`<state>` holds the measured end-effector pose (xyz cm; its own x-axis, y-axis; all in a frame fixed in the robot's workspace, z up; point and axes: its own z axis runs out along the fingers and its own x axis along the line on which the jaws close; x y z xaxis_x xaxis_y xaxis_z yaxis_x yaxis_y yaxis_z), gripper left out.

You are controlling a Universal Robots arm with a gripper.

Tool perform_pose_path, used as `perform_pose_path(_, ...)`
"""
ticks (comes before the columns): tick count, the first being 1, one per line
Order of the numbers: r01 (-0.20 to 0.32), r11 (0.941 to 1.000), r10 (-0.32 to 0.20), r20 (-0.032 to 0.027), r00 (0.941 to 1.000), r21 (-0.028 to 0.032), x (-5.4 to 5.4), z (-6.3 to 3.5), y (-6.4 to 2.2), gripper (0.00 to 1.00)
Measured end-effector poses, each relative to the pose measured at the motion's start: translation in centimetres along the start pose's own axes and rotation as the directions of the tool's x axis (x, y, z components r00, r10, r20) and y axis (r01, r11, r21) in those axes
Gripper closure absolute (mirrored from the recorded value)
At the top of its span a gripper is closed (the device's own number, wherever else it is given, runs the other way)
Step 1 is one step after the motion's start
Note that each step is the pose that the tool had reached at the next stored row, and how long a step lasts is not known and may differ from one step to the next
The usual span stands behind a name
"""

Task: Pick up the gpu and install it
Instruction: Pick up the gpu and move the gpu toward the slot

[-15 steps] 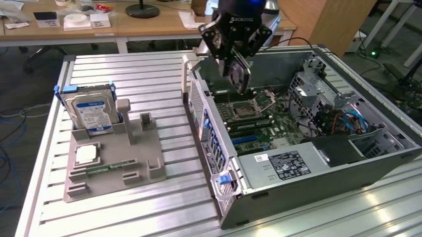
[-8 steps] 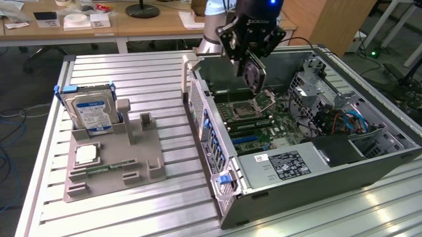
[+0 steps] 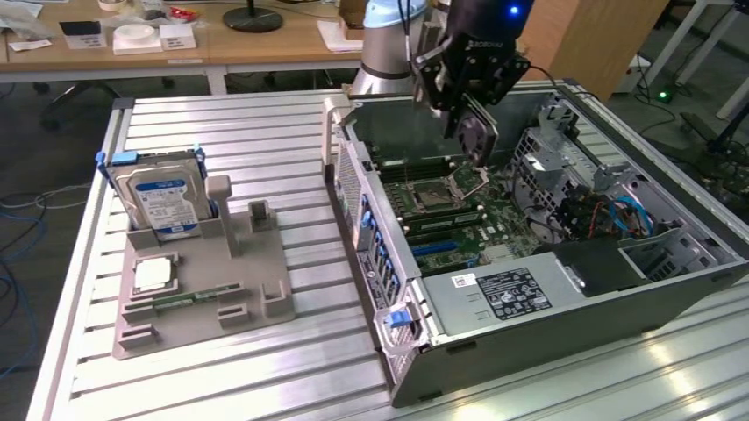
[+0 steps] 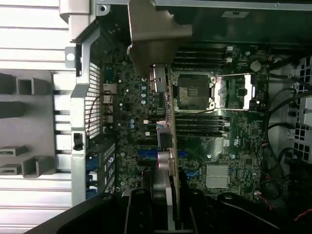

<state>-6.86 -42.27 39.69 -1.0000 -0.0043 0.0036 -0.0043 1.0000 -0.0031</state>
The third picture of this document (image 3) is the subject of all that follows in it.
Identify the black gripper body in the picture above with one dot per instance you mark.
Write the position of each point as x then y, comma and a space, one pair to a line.
486, 66

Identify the small graphics card with fan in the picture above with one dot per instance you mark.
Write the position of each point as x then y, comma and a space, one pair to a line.
479, 136

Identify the wooden cabinet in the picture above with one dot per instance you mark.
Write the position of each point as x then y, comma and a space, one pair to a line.
590, 39

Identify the gray card retention cover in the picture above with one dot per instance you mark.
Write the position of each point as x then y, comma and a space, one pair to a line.
334, 107

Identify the white paper stack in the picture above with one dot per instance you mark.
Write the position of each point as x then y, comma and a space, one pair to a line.
339, 37

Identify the metal disk bay cage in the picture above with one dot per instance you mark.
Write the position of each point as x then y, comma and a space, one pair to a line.
550, 166

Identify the metal socket cover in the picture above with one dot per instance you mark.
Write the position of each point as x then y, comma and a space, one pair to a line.
470, 180

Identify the device with green light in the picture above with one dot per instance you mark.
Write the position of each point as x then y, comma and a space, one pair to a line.
662, 94

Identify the CPU socket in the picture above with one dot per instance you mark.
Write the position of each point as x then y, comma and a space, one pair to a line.
434, 195

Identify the wooden desk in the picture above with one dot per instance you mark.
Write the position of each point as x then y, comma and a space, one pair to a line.
263, 44

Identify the black round lamp base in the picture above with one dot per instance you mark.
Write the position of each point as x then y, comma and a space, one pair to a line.
252, 19

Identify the green motherboard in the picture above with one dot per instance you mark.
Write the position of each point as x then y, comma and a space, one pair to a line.
497, 228

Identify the blue expansion slot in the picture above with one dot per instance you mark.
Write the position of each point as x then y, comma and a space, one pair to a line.
434, 249

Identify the plain white box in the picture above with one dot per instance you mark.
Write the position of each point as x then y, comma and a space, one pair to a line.
178, 38

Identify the red packet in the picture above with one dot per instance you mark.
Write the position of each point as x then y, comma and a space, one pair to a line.
183, 13

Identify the black plastic shroud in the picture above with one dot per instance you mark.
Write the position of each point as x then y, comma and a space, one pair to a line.
597, 267

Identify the white box with round dish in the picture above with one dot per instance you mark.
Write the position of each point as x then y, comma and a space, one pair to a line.
137, 41

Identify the silver power supply with label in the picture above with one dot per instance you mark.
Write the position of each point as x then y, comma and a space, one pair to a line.
462, 302

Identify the hard disk in blue carrier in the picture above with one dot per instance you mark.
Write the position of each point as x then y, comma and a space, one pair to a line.
167, 197

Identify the blue case latch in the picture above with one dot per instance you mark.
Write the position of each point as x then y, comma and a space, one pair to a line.
398, 318

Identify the white tape roll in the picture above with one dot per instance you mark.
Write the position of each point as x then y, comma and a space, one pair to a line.
111, 4

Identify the dark open PC case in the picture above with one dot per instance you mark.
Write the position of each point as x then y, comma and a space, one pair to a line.
555, 333

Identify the white box with black top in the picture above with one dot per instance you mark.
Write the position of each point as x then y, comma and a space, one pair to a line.
83, 35

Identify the black chair base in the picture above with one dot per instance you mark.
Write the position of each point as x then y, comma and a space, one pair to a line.
69, 94

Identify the silver CPU chip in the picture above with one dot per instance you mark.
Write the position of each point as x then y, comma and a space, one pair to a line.
154, 274

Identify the green RAM stick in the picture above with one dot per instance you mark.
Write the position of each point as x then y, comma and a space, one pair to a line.
187, 299

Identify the white paper note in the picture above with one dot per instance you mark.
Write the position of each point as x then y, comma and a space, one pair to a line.
29, 44

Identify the gray parts rack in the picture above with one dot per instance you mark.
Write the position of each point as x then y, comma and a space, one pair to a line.
192, 324

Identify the clear plastic bag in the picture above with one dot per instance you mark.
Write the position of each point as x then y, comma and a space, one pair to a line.
23, 19

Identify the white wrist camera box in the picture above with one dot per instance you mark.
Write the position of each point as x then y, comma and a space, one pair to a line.
430, 39

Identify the white table frame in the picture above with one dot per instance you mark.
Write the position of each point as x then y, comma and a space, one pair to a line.
681, 39

